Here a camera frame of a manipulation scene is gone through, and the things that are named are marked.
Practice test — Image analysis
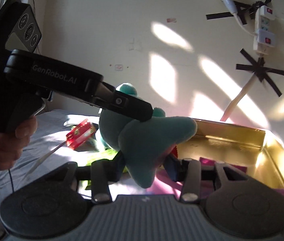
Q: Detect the red transparent box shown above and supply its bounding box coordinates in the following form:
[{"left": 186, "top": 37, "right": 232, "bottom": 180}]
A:
[{"left": 66, "top": 119, "right": 96, "bottom": 150}]

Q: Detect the teal plush toy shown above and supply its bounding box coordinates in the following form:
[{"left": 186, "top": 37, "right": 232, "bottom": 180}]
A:
[{"left": 98, "top": 82, "right": 199, "bottom": 189}]

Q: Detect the person's left hand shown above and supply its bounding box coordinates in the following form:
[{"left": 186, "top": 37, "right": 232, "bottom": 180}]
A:
[{"left": 0, "top": 81, "right": 38, "bottom": 171}]

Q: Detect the white bed sheet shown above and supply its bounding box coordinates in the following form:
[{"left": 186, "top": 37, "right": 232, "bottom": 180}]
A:
[{"left": 0, "top": 110, "right": 116, "bottom": 235}]

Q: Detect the pink macaron biscuit tin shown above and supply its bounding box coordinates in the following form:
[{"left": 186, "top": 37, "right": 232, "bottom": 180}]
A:
[{"left": 177, "top": 120, "right": 284, "bottom": 195}]

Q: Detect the black tape cross lower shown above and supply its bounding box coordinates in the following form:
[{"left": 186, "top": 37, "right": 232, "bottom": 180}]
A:
[{"left": 236, "top": 49, "right": 284, "bottom": 97}]

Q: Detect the black tape cross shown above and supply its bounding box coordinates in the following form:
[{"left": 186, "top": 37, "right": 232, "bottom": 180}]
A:
[
  {"left": 206, "top": 0, "right": 272, "bottom": 25},
  {"left": 236, "top": 49, "right": 284, "bottom": 97}
]

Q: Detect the white power strip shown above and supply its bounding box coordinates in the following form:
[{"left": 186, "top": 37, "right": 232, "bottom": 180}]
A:
[{"left": 253, "top": 5, "right": 276, "bottom": 55}]

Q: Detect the black tape cross upper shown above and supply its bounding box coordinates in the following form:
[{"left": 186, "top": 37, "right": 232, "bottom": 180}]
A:
[{"left": 206, "top": 0, "right": 272, "bottom": 25}]

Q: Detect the small wall sticker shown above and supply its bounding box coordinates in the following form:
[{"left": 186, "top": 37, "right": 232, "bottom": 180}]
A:
[{"left": 115, "top": 64, "right": 123, "bottom": 71}]

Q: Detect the white power cable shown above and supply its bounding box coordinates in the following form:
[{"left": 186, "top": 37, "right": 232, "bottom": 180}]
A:
[{"left": 219, "top": 76, "right": 257, "bottom": 123}]

